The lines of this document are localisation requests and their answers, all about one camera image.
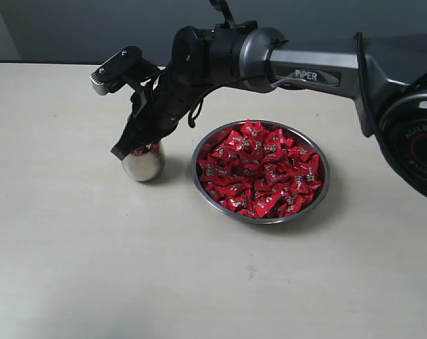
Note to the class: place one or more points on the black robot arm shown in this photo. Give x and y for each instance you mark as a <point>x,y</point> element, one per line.
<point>386,77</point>

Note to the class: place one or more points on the red wrapped candy top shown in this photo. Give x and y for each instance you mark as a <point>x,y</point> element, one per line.
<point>253,129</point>

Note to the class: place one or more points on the red candy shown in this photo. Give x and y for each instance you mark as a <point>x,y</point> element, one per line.
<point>262,206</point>
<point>209,172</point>
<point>310,168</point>
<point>253,129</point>
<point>145,149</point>

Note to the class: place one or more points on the stainless steel plate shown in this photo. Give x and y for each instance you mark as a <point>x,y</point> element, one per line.
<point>250,168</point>

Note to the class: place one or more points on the stainless steel cup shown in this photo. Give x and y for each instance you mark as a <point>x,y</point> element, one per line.
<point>145,168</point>

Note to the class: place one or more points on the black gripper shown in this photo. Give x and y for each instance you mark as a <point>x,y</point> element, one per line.
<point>170,100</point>

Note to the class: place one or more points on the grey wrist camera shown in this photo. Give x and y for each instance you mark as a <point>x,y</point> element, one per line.
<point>108,77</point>

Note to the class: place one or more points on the red wrapped candy front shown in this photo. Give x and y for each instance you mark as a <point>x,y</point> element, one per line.
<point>262,206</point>

